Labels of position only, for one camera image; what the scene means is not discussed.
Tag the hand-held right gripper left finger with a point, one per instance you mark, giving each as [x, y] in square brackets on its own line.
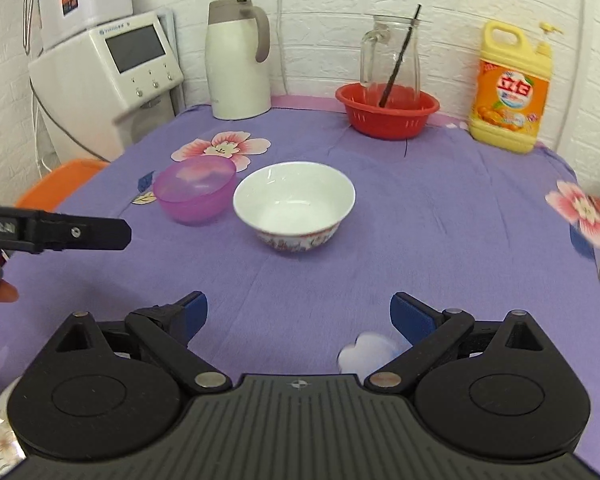
[195, 314]

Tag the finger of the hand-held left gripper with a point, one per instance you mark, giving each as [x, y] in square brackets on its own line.
[90, 232]

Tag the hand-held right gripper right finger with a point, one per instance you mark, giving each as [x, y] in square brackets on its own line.
[405, 316]

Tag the purple plastic bowl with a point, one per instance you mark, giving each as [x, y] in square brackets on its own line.
[195, 190]

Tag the patterned ceramic bowl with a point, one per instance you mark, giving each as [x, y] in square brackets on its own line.
[295, 205]

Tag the white plate with floral print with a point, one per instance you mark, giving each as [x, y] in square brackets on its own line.
[0, 435]

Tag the person's left hand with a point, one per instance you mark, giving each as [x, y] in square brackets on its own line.
[6, 292]

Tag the orange plastic basin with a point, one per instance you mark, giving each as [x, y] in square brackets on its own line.
[60, 185]

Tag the purple floral tablecloth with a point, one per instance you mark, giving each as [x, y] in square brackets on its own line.
[430, 210]

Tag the white water dispenser with screen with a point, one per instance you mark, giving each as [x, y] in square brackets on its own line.
[95, 95]

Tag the red plastic basket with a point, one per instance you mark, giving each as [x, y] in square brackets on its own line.
[387, 115]

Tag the white thermal carafe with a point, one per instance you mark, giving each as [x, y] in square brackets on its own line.
[235, 60]

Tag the yellow detergent bottle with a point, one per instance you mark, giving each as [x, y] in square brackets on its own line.
[510, 95]

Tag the black stirring stick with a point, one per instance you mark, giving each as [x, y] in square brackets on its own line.
[399, 55]

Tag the glass pitcher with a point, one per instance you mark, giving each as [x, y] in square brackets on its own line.
[375, 55]

